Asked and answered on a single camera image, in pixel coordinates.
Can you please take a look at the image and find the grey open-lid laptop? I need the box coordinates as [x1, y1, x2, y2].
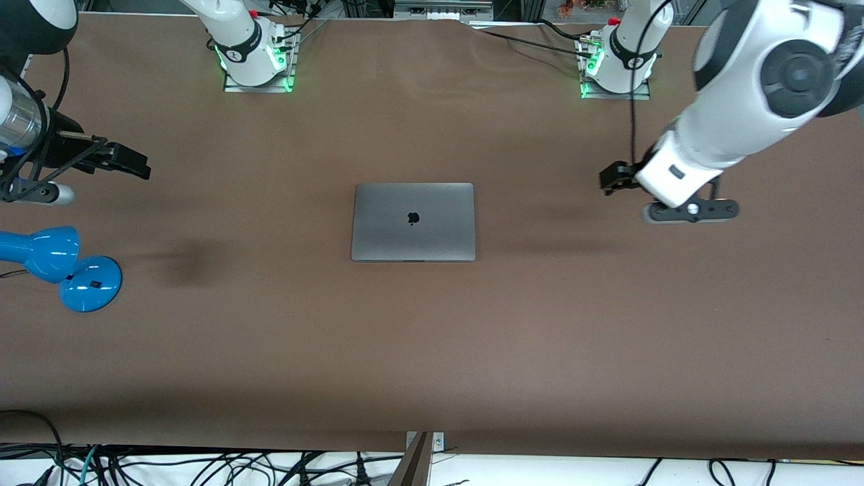
[350, 182, 477, 263]

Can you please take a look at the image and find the blue desk lamp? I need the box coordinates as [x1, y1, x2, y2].
[0, 225, 124, 313]

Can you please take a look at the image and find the grey power strip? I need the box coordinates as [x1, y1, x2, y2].
[394, 0, 495, 22]

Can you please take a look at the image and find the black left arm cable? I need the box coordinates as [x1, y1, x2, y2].
[627, 0, 676, 170]

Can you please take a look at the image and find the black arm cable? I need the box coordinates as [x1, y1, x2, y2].
[0, 47, 109, 204]
[627, 0, 676, 170]

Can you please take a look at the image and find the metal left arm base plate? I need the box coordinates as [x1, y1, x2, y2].
[578, 37, 653, 101]

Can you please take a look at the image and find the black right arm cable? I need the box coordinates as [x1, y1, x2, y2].
[0, 47, 109, 204]

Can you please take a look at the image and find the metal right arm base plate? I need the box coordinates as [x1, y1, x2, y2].
[223, 27, 296, 94]

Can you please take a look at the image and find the short black table cable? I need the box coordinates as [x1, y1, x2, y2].
[533, 18, 596, 43]

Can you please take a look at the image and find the long black table cable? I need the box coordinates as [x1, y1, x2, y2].
[468, 26, 588, 59]

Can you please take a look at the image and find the black looped floor cable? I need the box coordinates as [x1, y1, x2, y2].
[0, 409, 66, 486]

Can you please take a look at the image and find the teal floor cable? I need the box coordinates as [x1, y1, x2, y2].
[76, 443, 103, 486]

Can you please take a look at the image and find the small metal mount bracket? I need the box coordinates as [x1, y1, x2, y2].
[405, 431, 446, 452]

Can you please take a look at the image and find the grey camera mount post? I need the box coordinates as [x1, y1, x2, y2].
[387, 432, 433, 486]

